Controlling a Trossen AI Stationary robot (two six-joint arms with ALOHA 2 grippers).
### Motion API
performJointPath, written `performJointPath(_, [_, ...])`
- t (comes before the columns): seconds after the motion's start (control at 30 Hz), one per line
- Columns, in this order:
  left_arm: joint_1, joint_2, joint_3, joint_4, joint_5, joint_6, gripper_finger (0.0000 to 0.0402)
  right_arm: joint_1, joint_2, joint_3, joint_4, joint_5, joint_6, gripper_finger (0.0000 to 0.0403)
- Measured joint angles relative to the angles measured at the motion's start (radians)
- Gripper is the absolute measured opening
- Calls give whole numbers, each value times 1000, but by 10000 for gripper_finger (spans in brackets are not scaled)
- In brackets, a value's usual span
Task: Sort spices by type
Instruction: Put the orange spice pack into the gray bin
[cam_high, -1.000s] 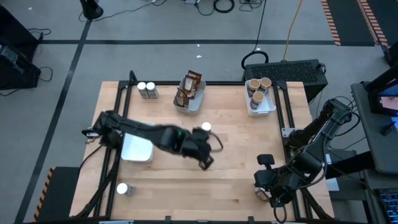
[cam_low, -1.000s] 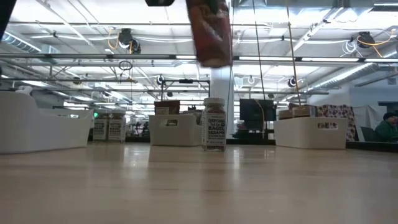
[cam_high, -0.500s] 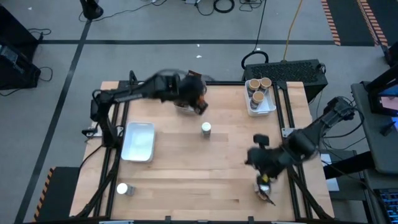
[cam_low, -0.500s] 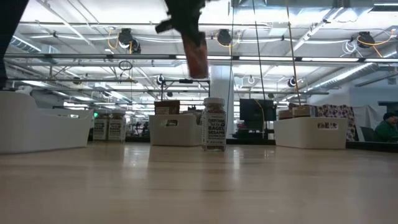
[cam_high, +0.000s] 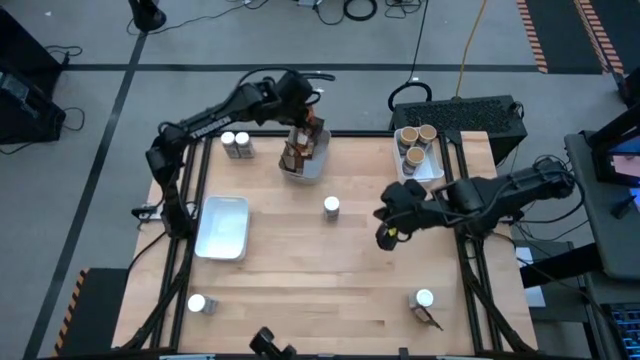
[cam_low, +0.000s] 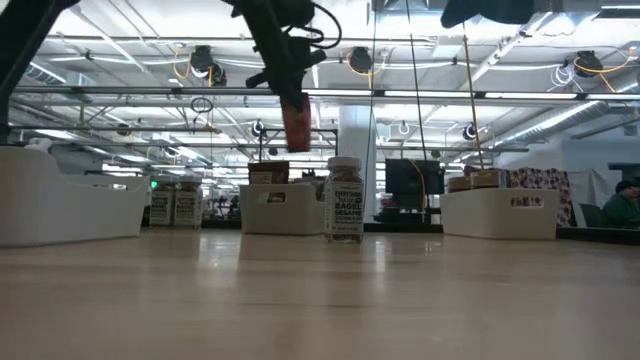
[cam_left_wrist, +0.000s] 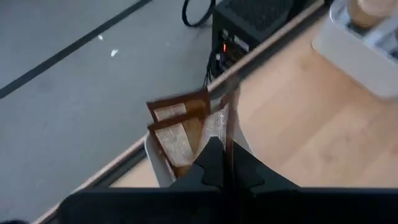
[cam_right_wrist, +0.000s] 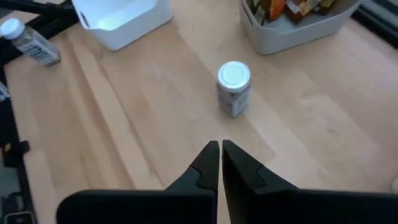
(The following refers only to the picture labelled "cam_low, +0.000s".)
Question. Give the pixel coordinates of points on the white-lidded glass spice jar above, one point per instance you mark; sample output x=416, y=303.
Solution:
x=186, y=207
x=161, y=207
x=345, y=210

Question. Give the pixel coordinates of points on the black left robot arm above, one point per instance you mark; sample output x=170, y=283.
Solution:
x=25, y=40

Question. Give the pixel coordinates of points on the grey office chair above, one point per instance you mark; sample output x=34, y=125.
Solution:
x=592, y=215

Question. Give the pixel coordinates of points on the silver air duct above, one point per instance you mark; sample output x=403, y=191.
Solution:
x=550, y=121
x=50, y=75

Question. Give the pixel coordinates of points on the floral patterned cloth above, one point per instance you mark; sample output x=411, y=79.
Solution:
x=545, y=180

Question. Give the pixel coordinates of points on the white building column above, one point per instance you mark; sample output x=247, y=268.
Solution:
x=355, y=135

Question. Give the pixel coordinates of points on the metal ceiling rail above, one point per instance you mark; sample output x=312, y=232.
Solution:
x=125, y=91

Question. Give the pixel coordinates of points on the white cloth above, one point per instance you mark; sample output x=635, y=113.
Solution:
x=582, y=190

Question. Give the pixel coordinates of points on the white plastic storage bin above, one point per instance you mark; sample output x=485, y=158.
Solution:
x=500, y=220
x=60, y=210
x=280, y=220

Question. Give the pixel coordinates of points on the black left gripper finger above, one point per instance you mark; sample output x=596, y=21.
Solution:
x=296, y=100

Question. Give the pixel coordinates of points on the black monitor screen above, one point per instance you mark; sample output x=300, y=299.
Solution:
x=405, y=182

